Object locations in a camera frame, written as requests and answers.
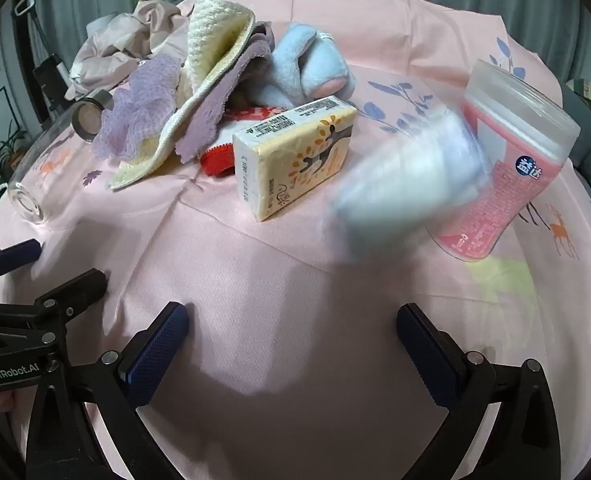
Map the black stand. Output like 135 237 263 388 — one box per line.
13 0 71 121

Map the purple fleece towel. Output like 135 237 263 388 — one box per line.
176 22 276 163

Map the pink printed sheet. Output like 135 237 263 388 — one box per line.
0 0 591 480

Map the beige crumpled cloth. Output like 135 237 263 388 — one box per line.
66 0 191 101

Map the light blue plush toy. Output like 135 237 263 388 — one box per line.
248 22 356 111

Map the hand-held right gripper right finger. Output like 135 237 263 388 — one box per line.
397 302 561 480

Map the clear glass bottle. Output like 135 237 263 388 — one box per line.
8 87 114 223

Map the pink plastic container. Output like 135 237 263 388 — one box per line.
428 59 581 263

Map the potted plant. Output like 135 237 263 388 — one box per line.
0 130 29 171

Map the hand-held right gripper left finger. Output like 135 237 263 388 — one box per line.
26 301 189 480

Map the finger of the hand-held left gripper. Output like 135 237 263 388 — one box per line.
0 239 42 291
0 268 109 356

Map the purple mesh bath pouf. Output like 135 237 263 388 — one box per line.
93 55 184 163

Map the yellow fluffy towel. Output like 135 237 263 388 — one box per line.
108 0 256 191

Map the cream printed tissue pack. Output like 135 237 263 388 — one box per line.
232 96 357 222

